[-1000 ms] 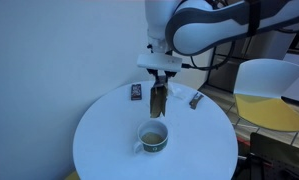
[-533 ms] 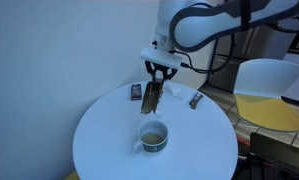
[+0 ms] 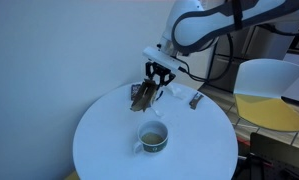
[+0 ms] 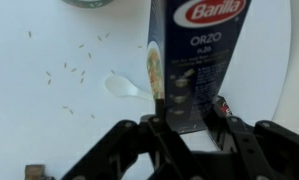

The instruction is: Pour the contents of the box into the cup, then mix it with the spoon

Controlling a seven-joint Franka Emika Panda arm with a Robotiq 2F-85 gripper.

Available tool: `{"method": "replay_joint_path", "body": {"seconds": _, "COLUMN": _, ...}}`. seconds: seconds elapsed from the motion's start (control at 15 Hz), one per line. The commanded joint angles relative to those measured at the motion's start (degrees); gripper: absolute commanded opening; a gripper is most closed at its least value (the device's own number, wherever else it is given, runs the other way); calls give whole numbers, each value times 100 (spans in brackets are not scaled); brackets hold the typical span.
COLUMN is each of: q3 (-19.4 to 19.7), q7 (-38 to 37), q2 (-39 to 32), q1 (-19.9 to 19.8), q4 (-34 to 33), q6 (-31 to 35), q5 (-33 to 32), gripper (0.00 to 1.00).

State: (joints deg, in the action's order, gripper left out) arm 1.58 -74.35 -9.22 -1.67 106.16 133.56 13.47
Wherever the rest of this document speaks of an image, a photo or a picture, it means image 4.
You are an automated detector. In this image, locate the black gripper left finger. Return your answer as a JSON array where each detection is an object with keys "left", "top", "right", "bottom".
[{"left": 60, "top": 98, "right": 207, "bottom": 180}]

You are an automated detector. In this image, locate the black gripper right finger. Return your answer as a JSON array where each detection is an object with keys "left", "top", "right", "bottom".
[{"left": 204, "top": 105, "right": 299, "bottom": 180}]

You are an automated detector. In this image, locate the white plastic spoon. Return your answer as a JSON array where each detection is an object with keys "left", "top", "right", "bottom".
[{"left": 104, "top": 74, "right": 155, "bottom": 102}]

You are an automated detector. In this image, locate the blue Barilla orzo box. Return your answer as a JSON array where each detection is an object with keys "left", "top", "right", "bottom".
[{"left": 146, "top": 0, "right": 253, "bottom": 135}]

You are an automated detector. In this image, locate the dark M&M's candy packet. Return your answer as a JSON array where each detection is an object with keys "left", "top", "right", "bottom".
[{"left": 213, "top": 95, "right": 234, "bottom": 116}]

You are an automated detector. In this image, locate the white mug with green band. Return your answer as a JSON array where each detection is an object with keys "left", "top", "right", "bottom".
[{"left": 60, "top": 0, "right": 115, "bottom": 9}]

